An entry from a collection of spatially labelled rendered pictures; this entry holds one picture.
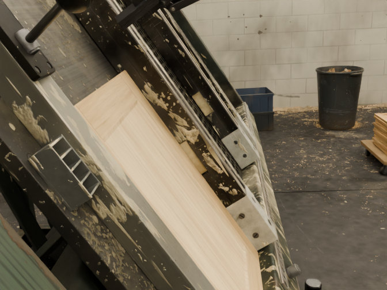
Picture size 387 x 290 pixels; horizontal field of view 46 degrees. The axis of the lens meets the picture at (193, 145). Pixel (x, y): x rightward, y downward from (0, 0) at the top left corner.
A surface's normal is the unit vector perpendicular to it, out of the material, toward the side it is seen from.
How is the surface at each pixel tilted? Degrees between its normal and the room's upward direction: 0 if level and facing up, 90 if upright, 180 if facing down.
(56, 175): 89
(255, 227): 90
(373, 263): 0
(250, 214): 90
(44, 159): 89
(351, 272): 0
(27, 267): 58
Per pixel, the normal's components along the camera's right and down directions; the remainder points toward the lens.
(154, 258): -0.07, 0.30
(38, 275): 0.82, -0.53
